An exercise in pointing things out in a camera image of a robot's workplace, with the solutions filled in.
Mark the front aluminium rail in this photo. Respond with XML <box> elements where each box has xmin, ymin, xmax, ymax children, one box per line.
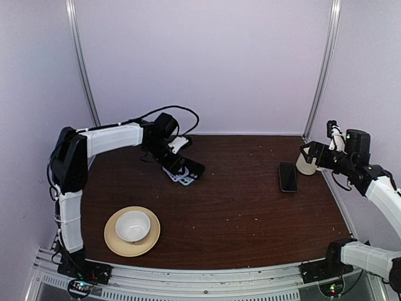
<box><xmin>22</xmin><ymin>248</ymin><xmax>398</xmax><ymax>300</ymax></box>

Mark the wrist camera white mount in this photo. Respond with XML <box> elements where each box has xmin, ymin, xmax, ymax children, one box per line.
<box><xmin>167</xmin><ymin>136</ymin><xmax>190</xmax><ymax>154</ymax></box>
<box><xmin>326</xmin><ymin>120</ymin><xmax>345</xmax><ymax>151</ymax></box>

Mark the white ceramic bowl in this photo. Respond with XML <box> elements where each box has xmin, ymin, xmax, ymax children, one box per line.
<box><xmin>115</xmin><ymin>211</ymin><xmax>151</xmax><ymax>242</ymax></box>

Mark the dark purple smartphone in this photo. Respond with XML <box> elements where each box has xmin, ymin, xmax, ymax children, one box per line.
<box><xmin>278</xmin><ymin>162</ymin><xmax>298</xmax><ymax>193</ymax></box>

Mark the tan round plate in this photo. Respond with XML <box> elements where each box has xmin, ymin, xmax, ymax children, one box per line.
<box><xmin>104</xmin><ymin>206</ymin><xmax>161</xmax><ymax>257</ymax></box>

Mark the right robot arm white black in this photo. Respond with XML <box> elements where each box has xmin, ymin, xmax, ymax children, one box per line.
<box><xmin>299</xmin><ymin>129</ymin><xmax>400</xmax><ymax>293</ymax></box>

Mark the lavender phone case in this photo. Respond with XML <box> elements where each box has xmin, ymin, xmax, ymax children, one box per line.
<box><xmin>162</xmin><ymin>167</ymin><xmax>189</xmax><ymax>182</ymax></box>

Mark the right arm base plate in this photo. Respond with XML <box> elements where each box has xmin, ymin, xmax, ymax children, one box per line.
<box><xmin>298</xmin><ymin>259</ymin><xmax>353</xmax><ymax>284</ymax></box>

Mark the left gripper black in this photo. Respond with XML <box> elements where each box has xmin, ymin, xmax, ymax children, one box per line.
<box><xmin>145</xmin><ymin>139</ymin><xmax>186</xmax><ymax>175</ymax></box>

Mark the left circuit board with leds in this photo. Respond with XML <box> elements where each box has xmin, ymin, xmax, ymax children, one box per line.
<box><xmin>67</xmin><ymin>279</ymin><xmax>93</xmax><ymax>298</ymax></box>

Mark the cream ribbed mug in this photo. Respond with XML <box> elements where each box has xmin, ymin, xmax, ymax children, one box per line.
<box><xmin>295</xmin><ymin>154</ymin><xmax>324</xmax><ymax>176</ymax></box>

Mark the left aluminium frame post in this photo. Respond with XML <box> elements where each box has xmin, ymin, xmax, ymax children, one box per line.
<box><xmin>65</xmin><ymin>0</ymin><xmax>101</xmax><ymax>126</ymax></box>

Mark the light blue phone case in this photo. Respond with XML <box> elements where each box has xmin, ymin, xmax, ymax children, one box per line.
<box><xmin>179</xmin><ymin>176</ymin><xmax>195</xmax><ymax>186</ymax></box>

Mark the aluminium frame post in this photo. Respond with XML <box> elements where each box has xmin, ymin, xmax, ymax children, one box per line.
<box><xmin>303</xmin><ymin>0</ymin><xmax>341</xmax><ymax>141</ymax></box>
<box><xmin>65</xmin><ymin>0</ymin><xmax>101</xmax><ymax>126</ymax></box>

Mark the right circuit board with leds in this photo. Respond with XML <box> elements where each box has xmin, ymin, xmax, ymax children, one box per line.
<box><xmin>318</xmin><ymin>281</ymin><xmax>345</xmax><ymax>298</ymax></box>

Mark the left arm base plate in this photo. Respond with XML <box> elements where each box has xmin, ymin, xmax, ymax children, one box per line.
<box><xmin>57</xmin><ymin>253</ymin><xmax>112</xmax><ymax>285</ymax></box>

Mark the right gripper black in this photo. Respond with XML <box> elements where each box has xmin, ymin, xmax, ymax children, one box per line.
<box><xmin>299</xmin><ymin>140</ymin><xmax>355</xmax><ymax>176</ymax></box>

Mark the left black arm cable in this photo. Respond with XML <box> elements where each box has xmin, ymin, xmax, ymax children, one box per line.
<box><xmin>137</xmin><ymin>105</ymin><xmax>200</xmax><ymax>139</ymax></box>

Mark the right aluminium frame post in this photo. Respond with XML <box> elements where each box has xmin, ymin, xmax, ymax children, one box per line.
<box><xmin>303</xmin><ymin>0</ymin><xmax>341</xmax><ymax>141</ymax></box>

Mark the circuit board with leds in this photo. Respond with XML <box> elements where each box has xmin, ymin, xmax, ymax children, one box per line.
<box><xmin>318</xmin><ymin>281</ymin><xmax>345</xmax><ymax>298</ymax></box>
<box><xmin>67</xmin><ymin>279</ymin><xmax>93</xmax><ymax>298</ymax></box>

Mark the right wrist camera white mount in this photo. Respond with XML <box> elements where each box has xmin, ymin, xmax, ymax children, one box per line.
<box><xmin>326</xmin><ymin>120</ymin><xmax>345</xmax><ymax>151</ymax></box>

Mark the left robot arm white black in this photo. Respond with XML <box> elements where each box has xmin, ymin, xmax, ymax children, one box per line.
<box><xmin>46</xmin><ymin>113</ymin><xmax>189</xmax><ymax>254</ymax></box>

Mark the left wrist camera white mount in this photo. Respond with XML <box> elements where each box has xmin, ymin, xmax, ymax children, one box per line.
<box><xmin>167</xmin><ymin>136</ymin><xmax>190</xmax><ymax>154</ymax></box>

